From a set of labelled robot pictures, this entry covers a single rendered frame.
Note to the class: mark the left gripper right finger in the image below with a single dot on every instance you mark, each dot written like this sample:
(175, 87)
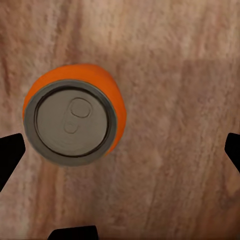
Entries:
(232, 148)

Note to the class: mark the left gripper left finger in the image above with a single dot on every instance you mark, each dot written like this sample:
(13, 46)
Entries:
(12, 148)

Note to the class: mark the can of soda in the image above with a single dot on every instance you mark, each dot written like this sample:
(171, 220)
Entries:
(74, 115)

